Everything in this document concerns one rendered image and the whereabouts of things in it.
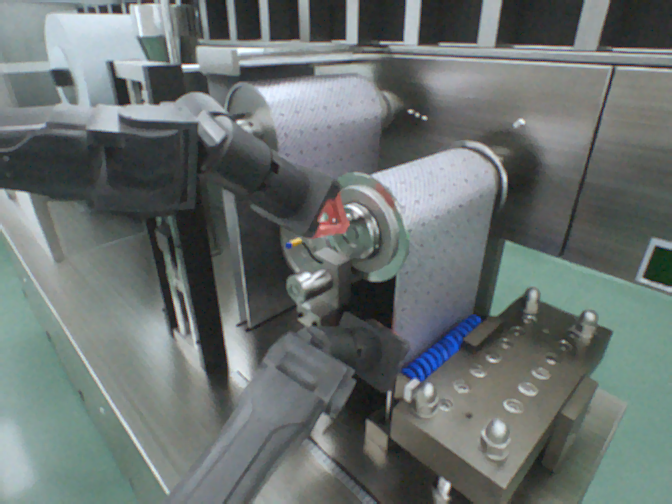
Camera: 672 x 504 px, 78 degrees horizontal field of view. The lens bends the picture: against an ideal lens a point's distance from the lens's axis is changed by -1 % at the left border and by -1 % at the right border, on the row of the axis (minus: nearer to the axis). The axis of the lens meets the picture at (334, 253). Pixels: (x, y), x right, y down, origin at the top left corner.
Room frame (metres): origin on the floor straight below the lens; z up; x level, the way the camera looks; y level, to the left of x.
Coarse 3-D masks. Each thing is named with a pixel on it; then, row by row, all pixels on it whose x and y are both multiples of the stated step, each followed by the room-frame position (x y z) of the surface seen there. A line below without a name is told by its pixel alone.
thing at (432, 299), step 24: (480, 240) 0.60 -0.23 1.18; (432, 264) 0.51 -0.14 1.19; (456, 264) 0.56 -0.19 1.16; (480, 264) 0.61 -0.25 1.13; (408, 288) 0.47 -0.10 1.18; (432, 288) 0.51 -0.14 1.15; (456, 288) 0.57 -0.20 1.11; (408, 312) 0.48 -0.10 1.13; (432, 312) 0.52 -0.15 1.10; (456, 312) 0.58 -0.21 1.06; (408, 336) 0.48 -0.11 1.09; (432, 336) 0.53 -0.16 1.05; (408, 360) 0.48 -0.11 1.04
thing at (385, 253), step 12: (348, 192) 0.51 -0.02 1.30; (360, 192) 0.49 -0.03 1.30; (372, 192) 0.48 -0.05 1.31; (372, 204) 0.48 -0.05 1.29; (384, 204) 0.47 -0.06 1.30; (384, 216) 0.46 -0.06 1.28; (384, 228) 0.46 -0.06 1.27; (384, 240) 0.46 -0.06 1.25; (396, 240) 0.46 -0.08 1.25; (384, 252) 0.46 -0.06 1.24; (360, 264) 0.49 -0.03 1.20; (372, 264) 0.47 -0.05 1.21; (384, 264) 0.46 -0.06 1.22
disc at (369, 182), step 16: (352, 176) 0.51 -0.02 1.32; (368, 176) 0.49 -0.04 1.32; (384, 192) 0.47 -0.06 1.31; (400, 208) 0.46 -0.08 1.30; (400, 224) 0.45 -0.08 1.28; (400, 240) 0.45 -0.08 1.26; (400, 256) 0.45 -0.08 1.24; (352, 272) 0.51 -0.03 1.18; (368, 272) 0.49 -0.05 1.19; (384, 272) 0.47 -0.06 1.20
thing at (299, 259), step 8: (280, 232) 0.62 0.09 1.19; (288, 232) 0.62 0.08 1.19; (280, 240) 0.62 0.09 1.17; (288, 240) 0.62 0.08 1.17; (304, 240) 0.58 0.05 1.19; (312, 240) 0.57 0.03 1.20; (320, 240) 0.56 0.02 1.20; (328, 240) 0.55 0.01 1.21; (296, 248) 0.60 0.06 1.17; (304, 248) 0.59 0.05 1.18; (312, 248) 0.57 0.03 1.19; (320, 248) 0.56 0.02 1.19; (288, 256) 0.61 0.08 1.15; (296, 256) 0.60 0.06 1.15; (304, 256) 0.58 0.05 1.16; (296, 264) 0.61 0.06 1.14; (304, 264) 0.59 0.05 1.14; (312, 264) 0.58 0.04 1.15; (296, 272) 0.60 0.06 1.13
